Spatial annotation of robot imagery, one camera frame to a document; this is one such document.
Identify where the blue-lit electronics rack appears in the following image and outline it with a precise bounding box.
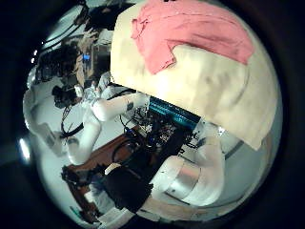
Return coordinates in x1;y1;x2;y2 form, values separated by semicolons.
148;97;202;129

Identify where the orange piece of clothing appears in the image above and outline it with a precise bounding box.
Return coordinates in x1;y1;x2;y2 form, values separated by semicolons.
131;0;255;75

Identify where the brown wooden base board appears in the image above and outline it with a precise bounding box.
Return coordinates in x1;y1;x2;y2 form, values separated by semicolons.
68;127;144;220

